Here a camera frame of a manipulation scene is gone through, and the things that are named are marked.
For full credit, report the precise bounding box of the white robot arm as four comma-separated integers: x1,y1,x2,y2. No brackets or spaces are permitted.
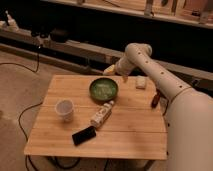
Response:
104,43,213,171

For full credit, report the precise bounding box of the green ceramic bowl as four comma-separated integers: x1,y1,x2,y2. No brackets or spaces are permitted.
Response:
89,77,118,102

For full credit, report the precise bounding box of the red-brown object at table edge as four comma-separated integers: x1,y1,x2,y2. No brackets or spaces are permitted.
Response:
151,91,160,108

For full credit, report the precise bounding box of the wooden table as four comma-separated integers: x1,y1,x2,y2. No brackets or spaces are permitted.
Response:
23,74,168,161

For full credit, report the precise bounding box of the white plastic cup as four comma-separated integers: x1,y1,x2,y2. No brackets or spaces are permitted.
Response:
55,99,74,122

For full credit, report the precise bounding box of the black device on ledge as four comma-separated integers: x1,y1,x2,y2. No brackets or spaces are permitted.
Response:
50,29,69,43

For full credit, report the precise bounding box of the black rectangular box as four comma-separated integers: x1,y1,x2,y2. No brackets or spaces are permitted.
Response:
72,126,96,146

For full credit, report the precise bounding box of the white spray bottle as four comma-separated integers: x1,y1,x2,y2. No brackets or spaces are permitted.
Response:
5,11,19,31

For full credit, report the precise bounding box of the black cable on floor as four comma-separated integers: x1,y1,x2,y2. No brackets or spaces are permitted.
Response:
0,46,81,171

